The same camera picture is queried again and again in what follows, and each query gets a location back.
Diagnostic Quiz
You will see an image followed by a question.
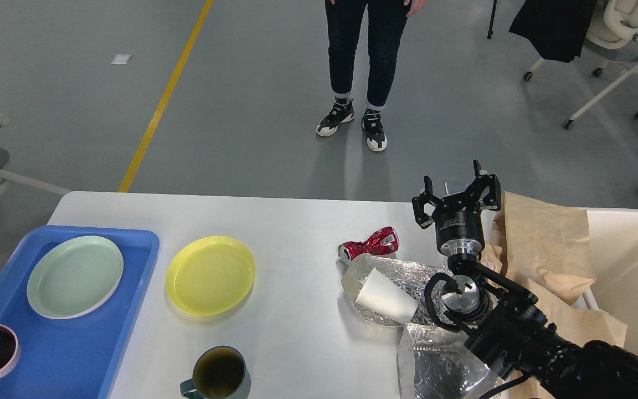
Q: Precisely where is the white office chair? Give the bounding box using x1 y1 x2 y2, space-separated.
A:
522 1 638 129

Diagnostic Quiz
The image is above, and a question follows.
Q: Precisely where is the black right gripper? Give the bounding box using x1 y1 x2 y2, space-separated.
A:
411 161 502 256

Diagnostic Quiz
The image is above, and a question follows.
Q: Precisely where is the black jacket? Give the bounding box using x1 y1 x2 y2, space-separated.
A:
509 1 596 63

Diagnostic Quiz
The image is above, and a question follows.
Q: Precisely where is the silver foil bag front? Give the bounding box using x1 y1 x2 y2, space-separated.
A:
397 323 502 398

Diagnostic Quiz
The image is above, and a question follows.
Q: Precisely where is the crumpled silver foil bag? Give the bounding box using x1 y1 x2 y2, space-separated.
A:
341 253 452 328

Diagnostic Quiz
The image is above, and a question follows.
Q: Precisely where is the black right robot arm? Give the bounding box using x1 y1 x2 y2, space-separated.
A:
411 161 638 398

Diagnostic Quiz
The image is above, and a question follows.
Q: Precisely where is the pale green plate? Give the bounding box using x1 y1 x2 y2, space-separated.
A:
26 235 124 320

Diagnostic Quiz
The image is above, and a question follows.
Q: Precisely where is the blue plastic tray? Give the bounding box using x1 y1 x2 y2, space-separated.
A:
0 226 160 398

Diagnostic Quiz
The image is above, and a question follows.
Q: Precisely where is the crushed red soda can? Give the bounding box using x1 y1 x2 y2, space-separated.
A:
337 226 399 263

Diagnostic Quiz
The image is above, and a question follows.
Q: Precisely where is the person in dark jeans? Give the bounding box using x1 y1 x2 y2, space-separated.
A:
316 0 427 152

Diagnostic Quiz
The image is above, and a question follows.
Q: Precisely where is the white paper cup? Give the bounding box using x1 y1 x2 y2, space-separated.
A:
356 269 419 324

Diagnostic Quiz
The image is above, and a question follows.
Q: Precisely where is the yellow plastic plate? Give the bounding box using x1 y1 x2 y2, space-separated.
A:
164 236 256 316

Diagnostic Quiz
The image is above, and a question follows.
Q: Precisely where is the dark teal mug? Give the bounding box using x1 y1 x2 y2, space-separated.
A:
179 345 251 398

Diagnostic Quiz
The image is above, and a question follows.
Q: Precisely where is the brown paper bag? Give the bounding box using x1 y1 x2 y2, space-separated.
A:
491 192 627 346

